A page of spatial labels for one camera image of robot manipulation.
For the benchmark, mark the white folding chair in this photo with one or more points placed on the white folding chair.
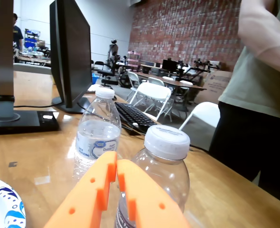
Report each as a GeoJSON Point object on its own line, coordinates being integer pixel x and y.
{"type": "Point", "coordinates": [133, 78]}
{"type": "Point", "coordinates": [152, 91]}
{"type": "Point", "coordinates": [156, 81]}
{"type": "Point", "coordinates": [206, 114]}
{"type": "Point", "coordinates": [30, 68]}

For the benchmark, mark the black office chair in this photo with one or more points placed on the black office chair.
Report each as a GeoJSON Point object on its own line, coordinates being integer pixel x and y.
{"type": "Point", "coordinates": [108, 73]}

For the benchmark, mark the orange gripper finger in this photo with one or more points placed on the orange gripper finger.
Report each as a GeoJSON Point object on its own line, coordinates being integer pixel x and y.
{"type": "Point", "coordinates": [83, 194]}
{"type": "Point", "coordinates": [149, 199]}

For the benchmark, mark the person in beige shirt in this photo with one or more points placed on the person in beige shirt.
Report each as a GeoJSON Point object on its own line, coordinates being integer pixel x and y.
{"type": "Point", "coordinates": [256, 95]}

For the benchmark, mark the small black monitor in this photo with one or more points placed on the small black monitor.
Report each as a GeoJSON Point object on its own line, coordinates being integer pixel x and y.
{"type": "Point", "coordinates": [169, 64]}

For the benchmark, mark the blue plastic bin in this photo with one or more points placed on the blue plastic bin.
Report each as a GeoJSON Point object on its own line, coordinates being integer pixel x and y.
{"type": "Point", "coordinates": [95, 78]}

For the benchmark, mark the black keyboard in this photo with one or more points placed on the black keyboard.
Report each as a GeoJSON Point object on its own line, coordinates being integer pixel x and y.
{"type": "Point", "coordinates": [133, 114]}

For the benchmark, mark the cardboard box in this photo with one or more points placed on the cardboard box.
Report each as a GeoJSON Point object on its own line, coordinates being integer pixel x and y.
{"type": "Point", "coordinates": [218, 85]}

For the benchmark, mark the bare forearm of bystander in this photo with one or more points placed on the bare forearm of bystander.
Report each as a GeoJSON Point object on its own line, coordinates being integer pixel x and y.
{"type": "Point", "coordinates": [261, 31]}

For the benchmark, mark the grey desk lamp black base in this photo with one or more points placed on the grey desk lamp black base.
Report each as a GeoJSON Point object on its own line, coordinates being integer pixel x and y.
{"type": "Point", "coordinates": [6, 59]}

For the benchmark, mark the blue floral paper plate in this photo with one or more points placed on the blue floral paper plate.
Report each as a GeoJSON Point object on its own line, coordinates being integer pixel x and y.
{"type": "Point", "coordinates": [0, 209]}

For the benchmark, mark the long brown table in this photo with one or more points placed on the long brown table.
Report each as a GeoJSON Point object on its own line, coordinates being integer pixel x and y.
{"type": "Point", "coordinates": [178, 83]}

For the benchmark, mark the clear bottle wide white cap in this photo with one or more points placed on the clear bottle wide white cap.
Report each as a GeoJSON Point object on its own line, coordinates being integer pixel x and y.
{"type": "Point", "coordinates": [166, 142]}

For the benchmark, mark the person in dark navy shirt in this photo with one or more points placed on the person in dark navy shirt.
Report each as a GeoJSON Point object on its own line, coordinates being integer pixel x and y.
{"type": "Point", "coordinates": [17, 33]}

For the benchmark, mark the black computer monitor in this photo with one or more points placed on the black computer monitor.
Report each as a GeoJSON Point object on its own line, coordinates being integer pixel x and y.
{"type": "Point", "coordinates": [71, 52]}

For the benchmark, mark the clear water bottle blue label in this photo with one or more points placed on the clear water bottle blue label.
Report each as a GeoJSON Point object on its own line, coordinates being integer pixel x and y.
{"type": "Point", "coordinates": [97, 133]}

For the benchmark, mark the pink shelving rack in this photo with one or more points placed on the pink shelving rack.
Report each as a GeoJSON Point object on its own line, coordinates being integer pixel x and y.
{"type": "Point", "coordinates": [133, 59]}

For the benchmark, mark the grey humanoid robot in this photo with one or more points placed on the grey humanoid robot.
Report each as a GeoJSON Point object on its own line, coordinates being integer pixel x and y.
{"type": "Point", "coordinates": [114, 51]}

